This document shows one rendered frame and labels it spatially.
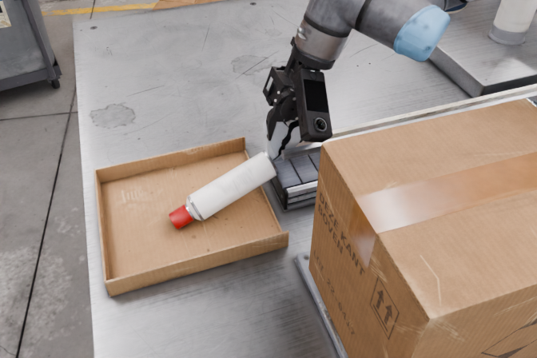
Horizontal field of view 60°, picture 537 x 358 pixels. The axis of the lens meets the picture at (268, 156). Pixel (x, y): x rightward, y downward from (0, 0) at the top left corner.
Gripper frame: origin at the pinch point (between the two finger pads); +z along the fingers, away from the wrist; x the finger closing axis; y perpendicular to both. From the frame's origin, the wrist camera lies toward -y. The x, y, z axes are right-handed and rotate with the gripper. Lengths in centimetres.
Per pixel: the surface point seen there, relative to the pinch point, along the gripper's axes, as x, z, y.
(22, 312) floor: 39, 113, 46
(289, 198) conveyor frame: -3.2, 6.1, -4.5
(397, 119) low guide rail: -25.4, -8.2, 3.5
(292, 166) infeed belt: -4.7, 3.0, 0.9
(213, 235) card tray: 9.9, 13.3, -6.4
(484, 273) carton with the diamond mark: 1.4, -20.3, -40.5
